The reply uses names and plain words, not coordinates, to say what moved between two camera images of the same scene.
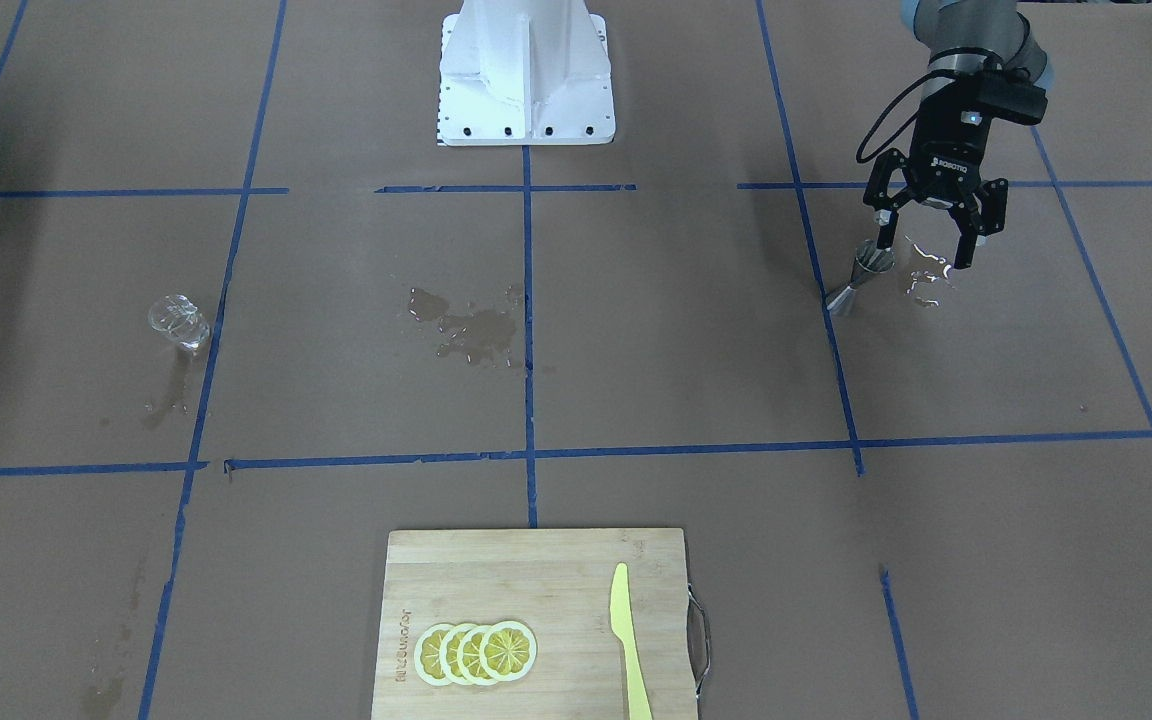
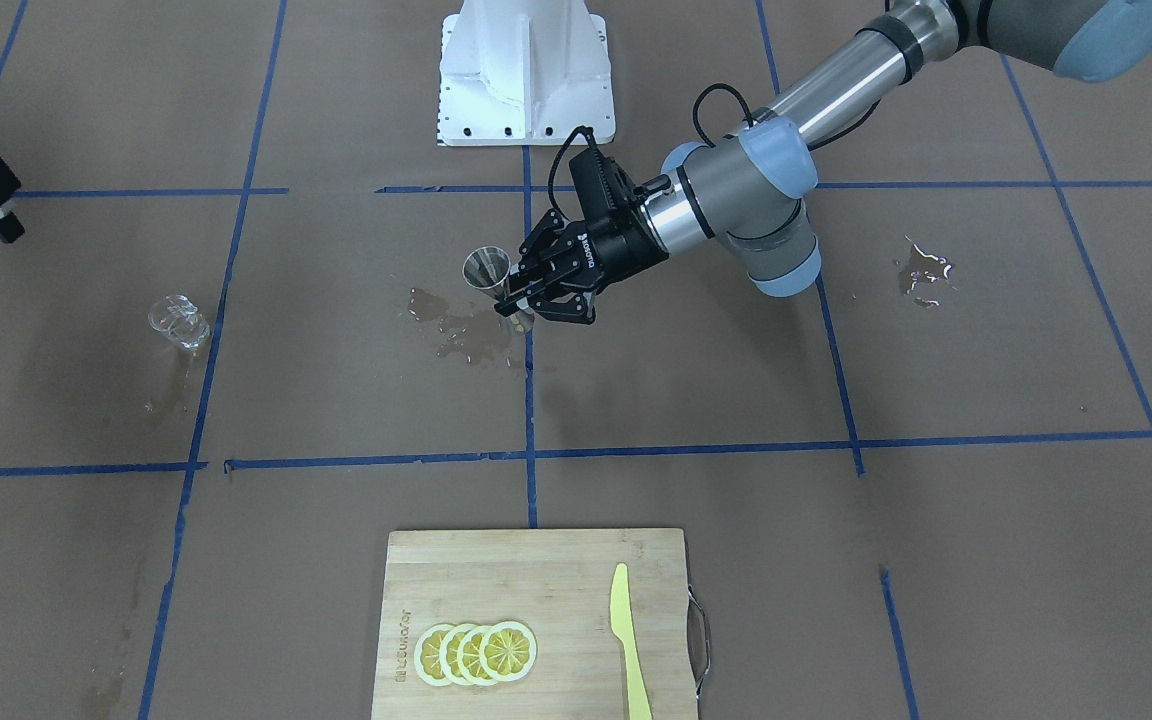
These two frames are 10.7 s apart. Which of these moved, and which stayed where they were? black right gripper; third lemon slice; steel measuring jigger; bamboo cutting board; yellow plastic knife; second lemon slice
Moved: black right gripper; steel measuring jigger
Stayed: yellow plastic knife; second lemon slice; bamboo cutting board; third lemon slice
